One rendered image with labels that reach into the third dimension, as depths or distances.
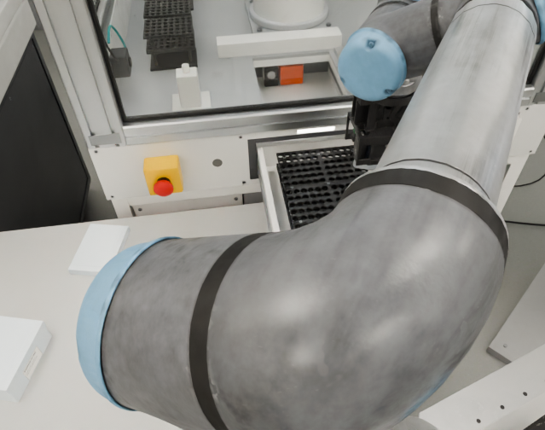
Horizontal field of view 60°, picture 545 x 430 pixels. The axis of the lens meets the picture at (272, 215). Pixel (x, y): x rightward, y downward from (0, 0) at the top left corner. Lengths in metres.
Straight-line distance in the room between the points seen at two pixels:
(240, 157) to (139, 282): 0.77
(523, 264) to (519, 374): 1.25
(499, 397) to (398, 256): 0.72
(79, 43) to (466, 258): 0.78
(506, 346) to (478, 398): 0.98
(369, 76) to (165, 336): 0.38
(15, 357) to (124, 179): 0.41
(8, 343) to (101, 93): 0.47
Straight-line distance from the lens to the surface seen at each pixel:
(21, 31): 1.82
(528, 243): 2.26
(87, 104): 0.96
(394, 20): 0.55
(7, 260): 1.14
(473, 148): 0.29
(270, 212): 0.89
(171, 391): 0.26
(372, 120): 0.72
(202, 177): 1.06
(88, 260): 1.04
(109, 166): 1.05
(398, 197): 0.23
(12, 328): 0.96
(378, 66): 0.53
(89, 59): 0.92
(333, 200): 0.91
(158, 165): 1.00
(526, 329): 1.94
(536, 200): 2.47
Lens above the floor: 1.54
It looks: 47 degrees down
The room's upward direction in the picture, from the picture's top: 1 degrees counter-clockwise
